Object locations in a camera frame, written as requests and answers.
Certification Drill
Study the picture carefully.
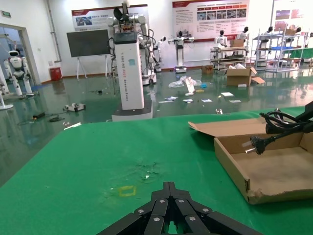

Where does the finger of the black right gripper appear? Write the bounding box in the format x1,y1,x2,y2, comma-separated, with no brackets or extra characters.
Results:
295,100,313,134

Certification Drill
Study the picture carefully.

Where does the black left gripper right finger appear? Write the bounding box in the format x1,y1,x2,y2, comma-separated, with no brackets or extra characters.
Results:
170,182,264,235

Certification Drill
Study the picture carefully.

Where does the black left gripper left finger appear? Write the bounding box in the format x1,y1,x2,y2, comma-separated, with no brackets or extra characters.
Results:
96,182,171,235

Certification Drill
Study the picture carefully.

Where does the black power cord bundle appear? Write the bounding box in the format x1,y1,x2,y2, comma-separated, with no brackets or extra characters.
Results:
245,109,313,155

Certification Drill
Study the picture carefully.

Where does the white pedestal robot base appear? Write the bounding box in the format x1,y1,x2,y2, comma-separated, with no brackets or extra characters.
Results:
111,31,154,122

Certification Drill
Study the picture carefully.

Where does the large open cardboard box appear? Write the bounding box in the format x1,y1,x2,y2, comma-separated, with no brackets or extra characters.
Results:
225,65,266,88

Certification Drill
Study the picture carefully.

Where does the green covered table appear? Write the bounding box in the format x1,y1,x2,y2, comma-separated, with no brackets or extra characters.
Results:
288,47,313,59

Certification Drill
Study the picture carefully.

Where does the metal shelf rack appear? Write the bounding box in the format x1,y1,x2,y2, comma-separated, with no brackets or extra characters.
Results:
252,31,309,73

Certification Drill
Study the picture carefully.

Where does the green table cloth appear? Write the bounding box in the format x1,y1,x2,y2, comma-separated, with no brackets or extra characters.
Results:
0,107,313,235

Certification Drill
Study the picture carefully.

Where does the white robot with black head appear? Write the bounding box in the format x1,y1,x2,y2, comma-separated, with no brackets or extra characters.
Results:
168,30,196,74
262,25,275,49
214,29,230,49
235,26,250,47

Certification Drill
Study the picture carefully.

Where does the grey cart rack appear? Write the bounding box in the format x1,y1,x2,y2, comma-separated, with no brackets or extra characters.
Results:
210,46,248,71

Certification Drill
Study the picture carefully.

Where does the white stick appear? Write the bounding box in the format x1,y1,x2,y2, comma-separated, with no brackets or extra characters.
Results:
63,122,82,131

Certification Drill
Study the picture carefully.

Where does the white carton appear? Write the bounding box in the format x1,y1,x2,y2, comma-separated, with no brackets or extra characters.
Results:
184,77,196,96

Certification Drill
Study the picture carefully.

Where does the clear plastic bag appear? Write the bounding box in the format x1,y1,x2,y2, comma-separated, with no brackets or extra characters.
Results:
168,75,203,89

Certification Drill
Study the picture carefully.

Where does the grey floor device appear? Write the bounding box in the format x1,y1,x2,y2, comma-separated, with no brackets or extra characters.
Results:
63,102,87,113

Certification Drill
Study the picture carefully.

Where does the small white humanoid robot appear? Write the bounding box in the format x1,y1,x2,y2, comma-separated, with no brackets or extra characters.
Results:
156,36,167,73

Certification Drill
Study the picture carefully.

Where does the red bin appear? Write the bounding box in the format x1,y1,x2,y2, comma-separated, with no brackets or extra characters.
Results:
50,67,62,82

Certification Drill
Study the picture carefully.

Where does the black display on stand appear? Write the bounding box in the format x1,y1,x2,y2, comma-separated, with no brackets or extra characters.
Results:
66,29,111,80

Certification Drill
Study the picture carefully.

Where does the white round stand base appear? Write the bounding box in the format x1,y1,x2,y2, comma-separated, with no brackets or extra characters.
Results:
0,93,15,111

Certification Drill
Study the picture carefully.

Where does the cardboard box with torn wall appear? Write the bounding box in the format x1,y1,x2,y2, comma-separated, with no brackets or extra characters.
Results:
187,117,313,205

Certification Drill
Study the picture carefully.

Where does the wall board with photos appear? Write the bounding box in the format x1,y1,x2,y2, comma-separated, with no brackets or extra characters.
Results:
273,8,306,32

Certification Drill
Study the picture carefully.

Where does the black floor cable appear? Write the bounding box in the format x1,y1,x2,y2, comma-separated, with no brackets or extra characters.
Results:
17,112,66,126

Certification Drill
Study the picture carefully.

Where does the large wall information board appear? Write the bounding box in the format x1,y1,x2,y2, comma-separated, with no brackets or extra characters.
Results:
172,0,250,41

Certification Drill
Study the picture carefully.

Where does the red bordered wall poster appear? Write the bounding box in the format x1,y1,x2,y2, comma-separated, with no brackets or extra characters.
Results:
71,3,149,32

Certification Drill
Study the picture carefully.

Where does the grey wall pipe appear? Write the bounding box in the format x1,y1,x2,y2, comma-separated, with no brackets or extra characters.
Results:
45,0,62,63

